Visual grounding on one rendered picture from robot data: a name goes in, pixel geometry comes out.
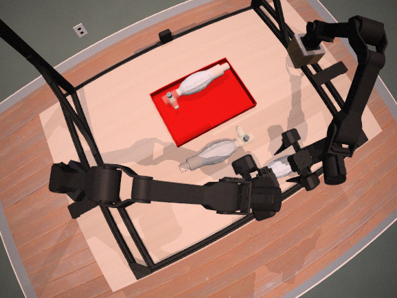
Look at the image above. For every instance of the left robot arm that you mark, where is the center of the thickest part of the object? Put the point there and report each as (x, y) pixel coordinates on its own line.
(346, 125)

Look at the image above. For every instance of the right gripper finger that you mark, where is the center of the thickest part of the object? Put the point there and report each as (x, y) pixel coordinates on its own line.
(254, 169)

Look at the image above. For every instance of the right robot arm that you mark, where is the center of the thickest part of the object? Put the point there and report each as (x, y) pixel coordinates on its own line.
(103, 187)

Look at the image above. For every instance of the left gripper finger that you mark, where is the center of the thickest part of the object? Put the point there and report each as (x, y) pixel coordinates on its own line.
(297, 179)
(282, 147)

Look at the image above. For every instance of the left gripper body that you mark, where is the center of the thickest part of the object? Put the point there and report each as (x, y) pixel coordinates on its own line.
(291, 136)

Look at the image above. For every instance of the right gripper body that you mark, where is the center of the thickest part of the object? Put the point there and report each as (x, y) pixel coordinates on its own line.
(242, 166)

